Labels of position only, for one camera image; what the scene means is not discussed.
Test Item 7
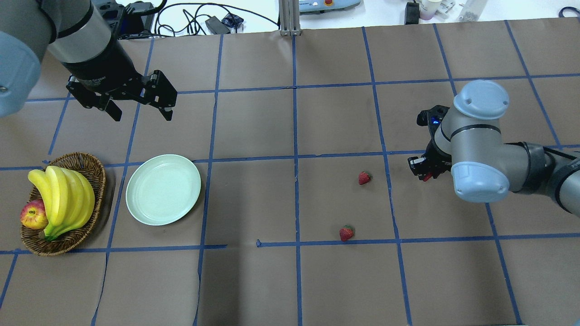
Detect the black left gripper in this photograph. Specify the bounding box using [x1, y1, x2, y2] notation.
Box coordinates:
[66, 70, 178, 122]

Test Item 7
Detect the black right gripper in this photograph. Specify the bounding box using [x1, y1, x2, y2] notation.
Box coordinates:
[408, 154, 452, 180]

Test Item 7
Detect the red strawberry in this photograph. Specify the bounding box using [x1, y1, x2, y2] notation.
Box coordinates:
[358, 171, 372, 185]
[339, 225, 355, 242]

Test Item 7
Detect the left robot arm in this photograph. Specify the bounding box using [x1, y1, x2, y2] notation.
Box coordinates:
[0, 0, 177, 121]

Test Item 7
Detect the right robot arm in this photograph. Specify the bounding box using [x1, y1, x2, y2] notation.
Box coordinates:
[408, 80, 580, 216]

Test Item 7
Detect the light green plate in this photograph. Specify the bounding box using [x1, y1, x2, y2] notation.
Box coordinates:
[125, 154, 202, 225]

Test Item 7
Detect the woven wicker basket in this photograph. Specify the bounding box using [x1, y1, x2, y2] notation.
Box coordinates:
[20, 151, 107, 256]

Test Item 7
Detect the yellow banana bunch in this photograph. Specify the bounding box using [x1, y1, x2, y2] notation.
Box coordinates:
[28, 165, 96, 242]

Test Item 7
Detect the black power adapter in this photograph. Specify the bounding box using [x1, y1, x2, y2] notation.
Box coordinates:
[205, 16, 231, 35]

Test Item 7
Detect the red yellow apple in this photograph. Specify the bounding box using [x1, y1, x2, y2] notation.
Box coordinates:
[20, 199, 49, 230]

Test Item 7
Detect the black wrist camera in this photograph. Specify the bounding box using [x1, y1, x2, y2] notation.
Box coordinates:
[416, 105, 450, 138]

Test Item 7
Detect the aluminium frame post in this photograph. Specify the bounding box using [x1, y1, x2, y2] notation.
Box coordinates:
[278, 0, 302, 36]

